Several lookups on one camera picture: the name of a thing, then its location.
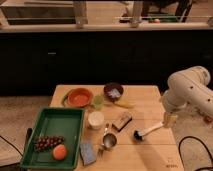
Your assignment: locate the brown block eraser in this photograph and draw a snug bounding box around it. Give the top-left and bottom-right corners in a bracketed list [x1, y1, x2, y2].
[112, 112, 132, 132]

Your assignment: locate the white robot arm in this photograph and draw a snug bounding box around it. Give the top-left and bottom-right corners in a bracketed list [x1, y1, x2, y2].
[161, 66, 213, 128]

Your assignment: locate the small metal cup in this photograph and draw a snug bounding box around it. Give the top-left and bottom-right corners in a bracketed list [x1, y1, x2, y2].
[100, 133, 117, 150]

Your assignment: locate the white plastic cup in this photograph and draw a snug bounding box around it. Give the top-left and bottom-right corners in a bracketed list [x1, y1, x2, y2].
[88, 111, 104, 130]

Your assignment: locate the light green cup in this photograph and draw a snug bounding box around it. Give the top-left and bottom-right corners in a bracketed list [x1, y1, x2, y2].
[93, 95, 104, 110]

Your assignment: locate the yellow banana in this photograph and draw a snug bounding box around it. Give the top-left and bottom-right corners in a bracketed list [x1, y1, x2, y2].
[114, 101, 134, 109]

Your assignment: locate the dark brown bowl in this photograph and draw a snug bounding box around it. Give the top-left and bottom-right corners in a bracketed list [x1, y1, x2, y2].
[104, 82, 124, 102]

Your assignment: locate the blue sponge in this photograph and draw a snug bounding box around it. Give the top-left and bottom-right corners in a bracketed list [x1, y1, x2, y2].
[80, 142, 96, 166]

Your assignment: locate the orange bowl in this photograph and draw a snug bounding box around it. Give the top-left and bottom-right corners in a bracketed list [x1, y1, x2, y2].
[67, 88, 93, 107]

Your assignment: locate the orange fruit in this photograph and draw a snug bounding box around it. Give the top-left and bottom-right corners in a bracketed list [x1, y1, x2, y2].
[53, 144, 67, 160]

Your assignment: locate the green plastic tray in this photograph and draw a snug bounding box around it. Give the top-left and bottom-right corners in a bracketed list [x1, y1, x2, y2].
[20, 108, 84, 170]

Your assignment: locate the dark grape bunch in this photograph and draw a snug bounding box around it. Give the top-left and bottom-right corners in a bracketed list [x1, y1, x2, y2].
[34, 136, 65, 152]

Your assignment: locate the black cable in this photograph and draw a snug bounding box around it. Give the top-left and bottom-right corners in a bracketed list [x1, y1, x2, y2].
[178, 135, 213, 171]

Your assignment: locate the white handled black brush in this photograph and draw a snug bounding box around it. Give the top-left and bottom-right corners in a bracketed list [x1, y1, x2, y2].
[134, 122, 163, 141]

